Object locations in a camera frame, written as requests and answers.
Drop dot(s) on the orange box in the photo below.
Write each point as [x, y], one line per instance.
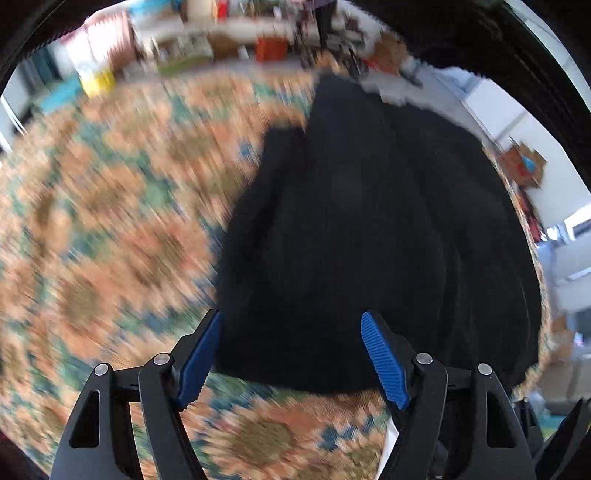
[272, 50]

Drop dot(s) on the sunflower print blanket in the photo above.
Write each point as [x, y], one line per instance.
[115, 230]

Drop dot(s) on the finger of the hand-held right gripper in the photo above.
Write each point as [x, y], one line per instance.
[567, 438]
[526, 429]

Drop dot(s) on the teal box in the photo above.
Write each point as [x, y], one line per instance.
[59, 96]

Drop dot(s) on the yellow container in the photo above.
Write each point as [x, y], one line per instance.
[98, 83]

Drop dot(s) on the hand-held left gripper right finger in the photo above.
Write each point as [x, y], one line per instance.
[383, 360]

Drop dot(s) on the black hooded sweatshirt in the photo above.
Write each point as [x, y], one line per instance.
[369, 207]

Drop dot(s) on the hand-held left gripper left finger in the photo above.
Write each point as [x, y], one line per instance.
[198, 364]

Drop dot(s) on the brown cardboard box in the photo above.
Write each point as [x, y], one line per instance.
[524, 165]

